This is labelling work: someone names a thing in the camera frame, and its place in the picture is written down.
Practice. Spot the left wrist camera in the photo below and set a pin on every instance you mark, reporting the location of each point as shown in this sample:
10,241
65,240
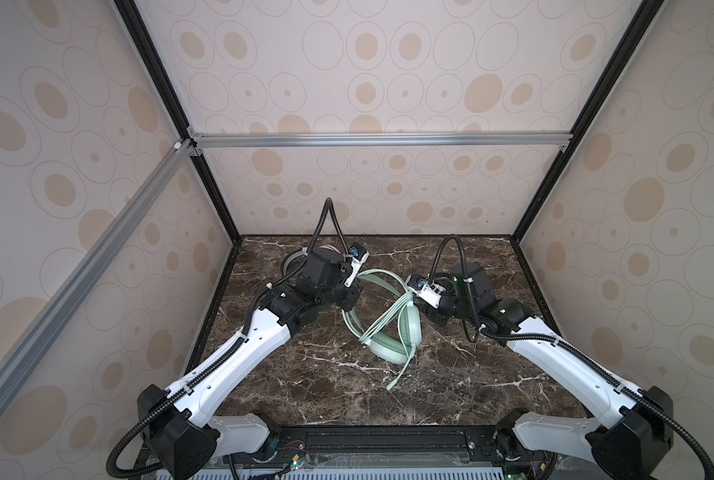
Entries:
359,255

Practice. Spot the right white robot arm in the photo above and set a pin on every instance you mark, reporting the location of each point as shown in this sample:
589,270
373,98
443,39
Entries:
628,430

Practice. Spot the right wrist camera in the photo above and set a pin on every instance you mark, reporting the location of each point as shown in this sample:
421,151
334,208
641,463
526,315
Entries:
430,293

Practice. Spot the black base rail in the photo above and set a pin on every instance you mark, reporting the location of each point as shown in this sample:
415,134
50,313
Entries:
393,447

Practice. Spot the silver aluminium rail back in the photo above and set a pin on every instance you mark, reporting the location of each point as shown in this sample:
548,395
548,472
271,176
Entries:
383,139

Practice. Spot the silver aluminium rail left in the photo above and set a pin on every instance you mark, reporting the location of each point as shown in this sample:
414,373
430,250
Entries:
32,346

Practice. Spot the white black headphones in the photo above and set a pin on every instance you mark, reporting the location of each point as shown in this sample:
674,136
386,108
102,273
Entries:
300,255

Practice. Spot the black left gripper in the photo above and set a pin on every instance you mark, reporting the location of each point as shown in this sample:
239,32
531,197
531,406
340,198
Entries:
349,300

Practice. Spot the black vertical frame post right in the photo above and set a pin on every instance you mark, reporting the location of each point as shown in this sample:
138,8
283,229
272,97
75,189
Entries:
622,54

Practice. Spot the black vertical frame post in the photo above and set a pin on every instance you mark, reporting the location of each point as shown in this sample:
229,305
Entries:
135,26
622,54

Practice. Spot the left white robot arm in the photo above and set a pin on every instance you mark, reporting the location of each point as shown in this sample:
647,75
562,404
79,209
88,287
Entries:
276,314

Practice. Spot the silver aluminium rail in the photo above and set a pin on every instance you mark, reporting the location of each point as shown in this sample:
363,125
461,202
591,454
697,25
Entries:
32,346
383,139

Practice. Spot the mint green headphones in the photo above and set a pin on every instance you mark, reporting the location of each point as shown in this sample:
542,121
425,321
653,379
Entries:
396,335

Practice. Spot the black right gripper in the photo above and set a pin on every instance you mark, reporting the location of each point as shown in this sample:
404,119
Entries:
432,313

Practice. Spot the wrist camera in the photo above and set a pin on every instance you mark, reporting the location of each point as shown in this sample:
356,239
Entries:
430,293
359,255

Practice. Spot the black vertical frame post left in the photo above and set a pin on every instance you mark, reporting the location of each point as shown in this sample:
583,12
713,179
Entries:
135,26

